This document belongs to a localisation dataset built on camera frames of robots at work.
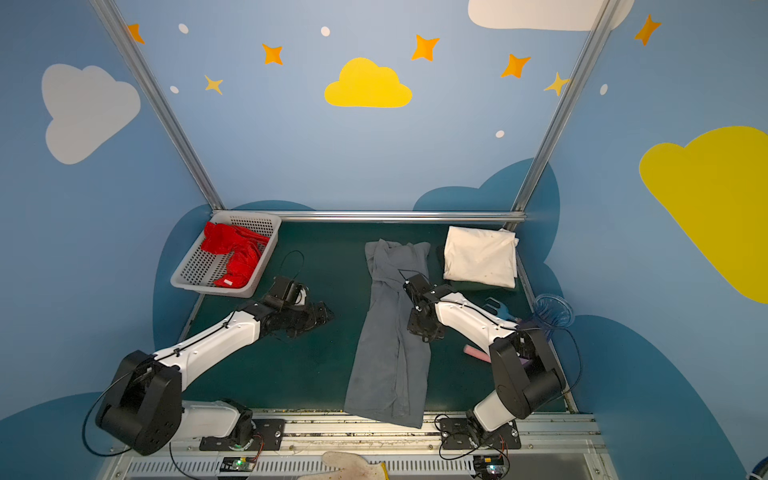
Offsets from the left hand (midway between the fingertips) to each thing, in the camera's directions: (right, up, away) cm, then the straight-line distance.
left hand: (328, 320), depth 86 cm
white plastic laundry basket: (-29, +30, +28) cm, 50 cm away
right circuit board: (+42, -32, -15) cm, 55 cm away
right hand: (+28, -3, +2) cm, 29 cm away
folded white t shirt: (+51, +19, +17) cm, 57 cm away
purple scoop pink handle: (+44, -10, +1) cm, 45 cm away
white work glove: (+8, -32, -16) cm, 36 cm away
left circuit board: (-19, -31, -15) cm, 40 cm away
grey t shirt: (+18, -16, -3) cm, 25 cm away
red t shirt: (-31, +22, +15) cm, 41 cm away
